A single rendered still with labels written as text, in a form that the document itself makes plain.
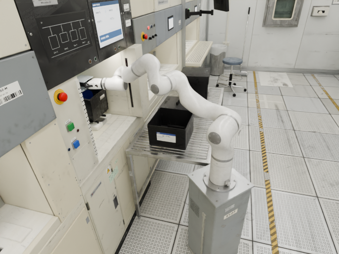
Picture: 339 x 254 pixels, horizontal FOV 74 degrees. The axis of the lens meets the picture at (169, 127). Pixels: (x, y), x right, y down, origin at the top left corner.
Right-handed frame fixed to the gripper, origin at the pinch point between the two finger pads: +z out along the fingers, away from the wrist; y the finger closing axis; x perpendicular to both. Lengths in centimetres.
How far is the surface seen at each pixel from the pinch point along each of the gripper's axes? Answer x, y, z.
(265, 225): -120, 4, -139
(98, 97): -10.3, -0.9, -9.0
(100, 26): 38, -15, -29
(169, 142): -38, -6, -61
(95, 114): -20.4, -7.2, -8.3
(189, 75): -18, 78, -60
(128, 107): -24.7, 14.8, -23.2
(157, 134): -33, -5, -53
